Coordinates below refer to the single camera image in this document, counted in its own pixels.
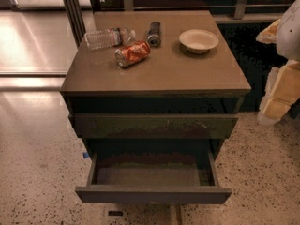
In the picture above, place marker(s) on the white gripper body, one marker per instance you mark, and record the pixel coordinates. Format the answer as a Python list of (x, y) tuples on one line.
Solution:
[(290, 35)]

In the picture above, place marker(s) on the white paper bowl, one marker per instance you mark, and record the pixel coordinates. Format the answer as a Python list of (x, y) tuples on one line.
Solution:
[(198, 41)]

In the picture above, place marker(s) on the black floor marker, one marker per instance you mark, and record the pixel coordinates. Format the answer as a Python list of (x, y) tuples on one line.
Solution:
[(115, 213)]

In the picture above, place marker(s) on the stainless steel refrigerator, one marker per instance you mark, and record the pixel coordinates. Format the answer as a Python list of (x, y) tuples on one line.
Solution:
[(35, 37)]

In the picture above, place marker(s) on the blue tape piece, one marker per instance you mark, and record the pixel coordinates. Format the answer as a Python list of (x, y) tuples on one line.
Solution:
[(85, 155)]

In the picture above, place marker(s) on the dark slim can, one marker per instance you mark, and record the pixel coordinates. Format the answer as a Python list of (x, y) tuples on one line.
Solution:
[(154, 35)]

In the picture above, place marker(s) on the open grey drawer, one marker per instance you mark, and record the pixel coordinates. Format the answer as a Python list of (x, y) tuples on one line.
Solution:
[(179, 177)]

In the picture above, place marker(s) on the clear plastic water bottle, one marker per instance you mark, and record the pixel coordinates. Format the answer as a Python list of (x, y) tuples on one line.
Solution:
[(107, 38)]

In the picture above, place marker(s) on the dark grey drawer cabinet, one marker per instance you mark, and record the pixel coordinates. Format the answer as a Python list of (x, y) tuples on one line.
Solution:
[(173, 101)]

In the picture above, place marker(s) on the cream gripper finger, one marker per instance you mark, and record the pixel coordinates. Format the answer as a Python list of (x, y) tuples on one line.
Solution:
[(282, 90), (269, 34)]

